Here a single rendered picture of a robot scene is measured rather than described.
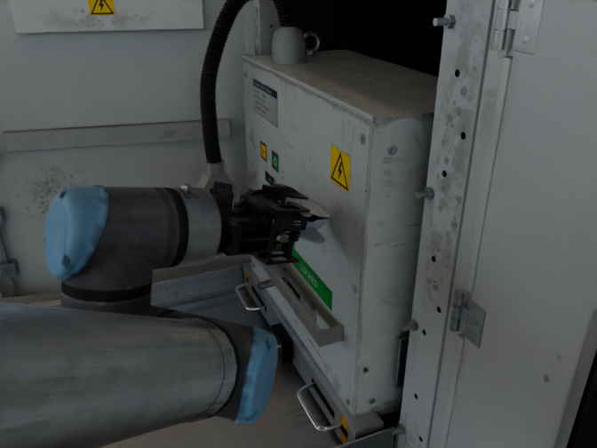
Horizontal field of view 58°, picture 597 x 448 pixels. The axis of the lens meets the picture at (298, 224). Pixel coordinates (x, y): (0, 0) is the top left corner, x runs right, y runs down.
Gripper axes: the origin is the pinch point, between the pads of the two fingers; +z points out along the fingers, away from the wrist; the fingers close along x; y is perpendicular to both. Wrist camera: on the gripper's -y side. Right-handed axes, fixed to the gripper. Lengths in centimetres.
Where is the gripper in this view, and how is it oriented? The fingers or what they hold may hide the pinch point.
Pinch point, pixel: (318, 215)
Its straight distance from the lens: 78.0
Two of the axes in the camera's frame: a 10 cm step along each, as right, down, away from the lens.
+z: 7.6, -0.3, 6.5
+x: 2.0, -9.4, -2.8
